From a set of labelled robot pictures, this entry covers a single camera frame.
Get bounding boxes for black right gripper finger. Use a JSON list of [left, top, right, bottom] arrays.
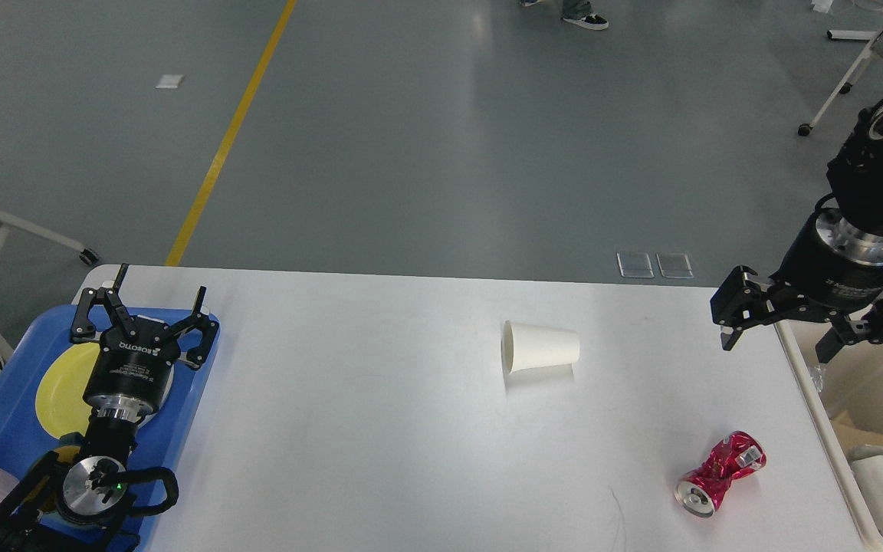
[[710, 265, 826, 352], [814, 291, 883, 363]]

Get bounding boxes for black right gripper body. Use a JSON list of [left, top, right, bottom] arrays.
[[776, 209, 883, 311]]

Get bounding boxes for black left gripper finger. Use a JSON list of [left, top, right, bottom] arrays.
[[69, 264, 136, 343], [156, 287, 220, 372]]

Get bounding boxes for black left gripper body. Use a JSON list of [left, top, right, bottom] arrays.
[[83, 323, 181, 417]]

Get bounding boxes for yellow plastic plate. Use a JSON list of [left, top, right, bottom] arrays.
[[34, 343, 100, 439]]

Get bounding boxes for crushed red soda can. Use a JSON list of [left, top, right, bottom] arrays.
[[674, 431, 767, 518]]

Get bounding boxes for upright-lying white paper cup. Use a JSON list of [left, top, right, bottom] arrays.
[[502, 320, 581, 373]]

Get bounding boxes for brown paper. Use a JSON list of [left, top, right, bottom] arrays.
[[830, 411, 883, 462]]

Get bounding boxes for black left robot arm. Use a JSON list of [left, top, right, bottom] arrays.
[[0, 265, 220, 551]]

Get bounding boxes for beige plastic bin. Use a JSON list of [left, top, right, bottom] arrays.
[[775, 321, 883, 551]]

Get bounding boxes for right floor socket cover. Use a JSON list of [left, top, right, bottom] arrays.
[[655, 254, 694, 279]]

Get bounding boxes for floor socket cover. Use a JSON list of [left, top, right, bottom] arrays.
[[615, 251, 655, 279], [655, 254, 694, 279]]

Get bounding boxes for left floor socket cover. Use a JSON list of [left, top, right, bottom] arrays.
[[615, 251, 655, 279]]

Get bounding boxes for blue plastic tray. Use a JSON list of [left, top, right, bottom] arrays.
[[0, 305, 222, 552]]

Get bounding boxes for black sneaker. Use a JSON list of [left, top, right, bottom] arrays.
[[561, 11, 610, 31]]

